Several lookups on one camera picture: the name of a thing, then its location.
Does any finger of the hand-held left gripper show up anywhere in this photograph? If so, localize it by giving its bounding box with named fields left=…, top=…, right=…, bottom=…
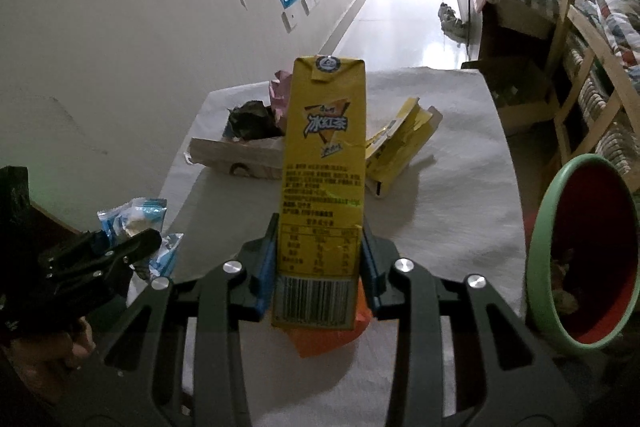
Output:
left=42, top=229, right=163, bottom=280
left=0, top=166, right=83, bottom=258

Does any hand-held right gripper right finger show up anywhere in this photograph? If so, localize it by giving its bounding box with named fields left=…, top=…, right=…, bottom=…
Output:
left=361, top=214, right=583, bottom=427

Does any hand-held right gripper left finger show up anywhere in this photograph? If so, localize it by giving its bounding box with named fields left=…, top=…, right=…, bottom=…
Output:
left=82, top=213, right=281, bottom=427

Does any blue white snack wrapper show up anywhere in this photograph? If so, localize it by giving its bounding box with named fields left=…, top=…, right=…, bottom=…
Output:
left=135, top=232, right=185, bottom=280
left=97, top=197, right=168, bottom=240

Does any orange snack wrapper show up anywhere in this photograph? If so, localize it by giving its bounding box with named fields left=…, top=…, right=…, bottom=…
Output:
left=282, top=277, right=373, bottom=360

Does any yellow tea carton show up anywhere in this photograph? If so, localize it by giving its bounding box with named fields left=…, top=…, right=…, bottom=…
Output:
left=270, top=55, right=368, bottom=332

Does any green bin with red inside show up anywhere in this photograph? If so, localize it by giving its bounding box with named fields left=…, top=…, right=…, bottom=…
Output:
left=526, top=153, right=640, bottom=350

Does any person's left hand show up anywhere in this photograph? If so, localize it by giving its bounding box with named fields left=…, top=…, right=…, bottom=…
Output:
left=20, top=314, right=98, bottom=375

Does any white tablecloth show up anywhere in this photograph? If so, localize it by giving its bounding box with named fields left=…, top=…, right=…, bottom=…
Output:
left=127, top=66, right=526, bottom=427

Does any torn open yellow carton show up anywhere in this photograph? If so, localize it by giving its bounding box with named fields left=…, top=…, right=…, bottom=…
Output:
left=364, top=97, right=443, bottom=198

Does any pale pink flat carton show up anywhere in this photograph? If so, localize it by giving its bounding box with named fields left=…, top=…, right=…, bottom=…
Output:
left=186, top=134, right=286, bottom=180

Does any dark crumpled wrapper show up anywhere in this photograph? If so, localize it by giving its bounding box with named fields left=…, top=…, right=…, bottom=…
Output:
left=222, top=101, right=281, bottom=142

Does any pink crumpled wrapper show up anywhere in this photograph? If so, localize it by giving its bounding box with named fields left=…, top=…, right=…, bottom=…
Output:
left=267, top=69, right=296, bottom=130

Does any dark plaid quilt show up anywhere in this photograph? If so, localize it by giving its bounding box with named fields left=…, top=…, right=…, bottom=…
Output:
left=595, top=0, right=640, bottom=68

